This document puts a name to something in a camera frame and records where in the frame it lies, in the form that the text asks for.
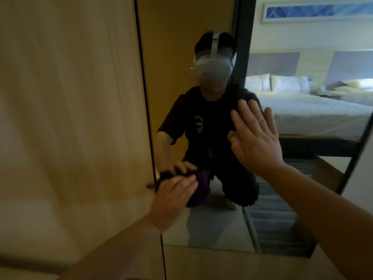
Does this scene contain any person's left hand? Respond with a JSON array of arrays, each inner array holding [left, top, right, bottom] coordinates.
[[145, 174, 199, 234]]

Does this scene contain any person's right hand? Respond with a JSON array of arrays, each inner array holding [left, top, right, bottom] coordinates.
[[227, 99, 286, 178]]

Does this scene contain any purple cloth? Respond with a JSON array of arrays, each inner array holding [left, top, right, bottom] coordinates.
[[145, 169, 212, 207]]

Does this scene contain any tall wall mirror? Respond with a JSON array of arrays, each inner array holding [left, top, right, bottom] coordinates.
[[134, 0, 373, 258]]

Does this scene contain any person's right forearm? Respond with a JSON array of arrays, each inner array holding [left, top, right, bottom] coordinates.
[[263, 163, 373, 280]]

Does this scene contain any person's left forearm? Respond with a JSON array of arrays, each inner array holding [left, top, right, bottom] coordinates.
[[58, 215, 164, 280]]

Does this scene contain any wooden baseboard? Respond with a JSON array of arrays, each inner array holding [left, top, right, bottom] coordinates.
[[162, 244, 346, 280]]

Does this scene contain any wooden wardrobe door panel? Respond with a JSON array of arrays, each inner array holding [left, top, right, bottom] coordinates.
[[0, 0, 167, 280]]

